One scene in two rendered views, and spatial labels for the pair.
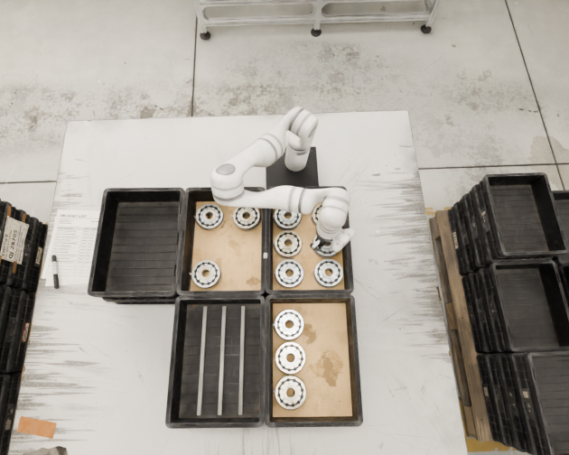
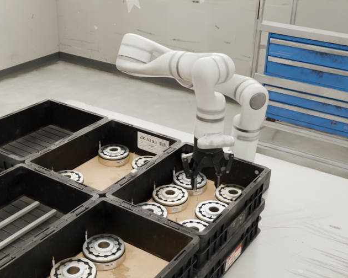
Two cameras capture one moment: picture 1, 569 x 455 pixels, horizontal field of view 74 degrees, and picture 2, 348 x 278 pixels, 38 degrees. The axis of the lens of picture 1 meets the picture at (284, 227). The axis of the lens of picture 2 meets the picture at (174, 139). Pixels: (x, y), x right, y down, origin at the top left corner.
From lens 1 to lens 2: 1.08 m
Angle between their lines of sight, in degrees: 48
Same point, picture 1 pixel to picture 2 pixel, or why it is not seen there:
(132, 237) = (35, 143)
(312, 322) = (133, 268)
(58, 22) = (129, 110)
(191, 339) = not seen: outside the picture
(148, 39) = not seen: hidden behind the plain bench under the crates
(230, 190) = (132, 47)
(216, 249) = (95, 176)
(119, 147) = not seen: hidden behind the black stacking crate
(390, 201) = (338, 254)
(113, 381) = not seen: outside the picture
